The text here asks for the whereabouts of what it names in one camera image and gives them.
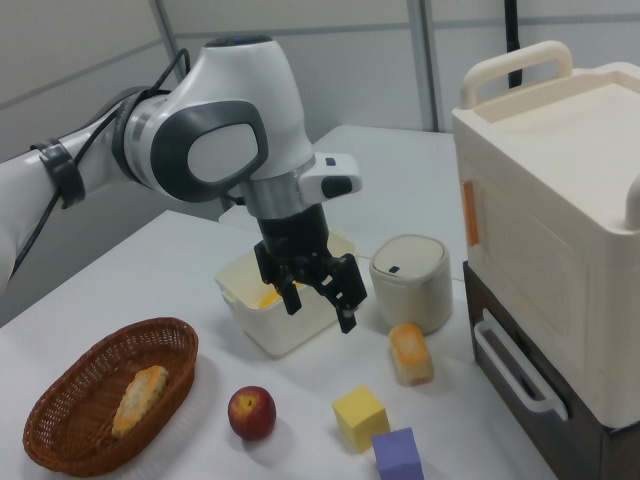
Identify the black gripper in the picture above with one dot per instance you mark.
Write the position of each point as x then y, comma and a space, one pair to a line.
295, 235

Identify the short toasted bread loaf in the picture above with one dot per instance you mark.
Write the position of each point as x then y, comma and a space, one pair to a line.
412, 355

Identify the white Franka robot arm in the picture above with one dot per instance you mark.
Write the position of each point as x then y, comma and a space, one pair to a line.
235, 100

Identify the long ridged bread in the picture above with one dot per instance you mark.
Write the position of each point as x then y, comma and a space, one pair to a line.
137, 400

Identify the brown wicker basket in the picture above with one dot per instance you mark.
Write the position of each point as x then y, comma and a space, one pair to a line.
65, 400

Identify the yellow banana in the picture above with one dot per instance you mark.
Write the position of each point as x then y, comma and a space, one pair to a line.
267, 301

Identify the white plastic open box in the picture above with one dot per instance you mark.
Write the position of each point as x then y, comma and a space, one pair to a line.
280, 335

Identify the cream lidded trash bin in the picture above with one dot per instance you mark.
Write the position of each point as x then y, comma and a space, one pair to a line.
410, 295

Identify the yellow foam cube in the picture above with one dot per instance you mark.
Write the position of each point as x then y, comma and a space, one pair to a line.
360, 417

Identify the red apple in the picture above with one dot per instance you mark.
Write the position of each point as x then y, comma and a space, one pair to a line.
252, 412

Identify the purple foam cube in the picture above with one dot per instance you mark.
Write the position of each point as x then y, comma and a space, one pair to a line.
397, 457

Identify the white machine housing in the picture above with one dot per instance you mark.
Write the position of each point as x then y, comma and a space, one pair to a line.
540, 200

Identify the black background pole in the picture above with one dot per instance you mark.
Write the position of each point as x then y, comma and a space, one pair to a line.
512, 40

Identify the dark brown drawer base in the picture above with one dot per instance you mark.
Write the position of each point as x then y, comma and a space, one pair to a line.
615, 455

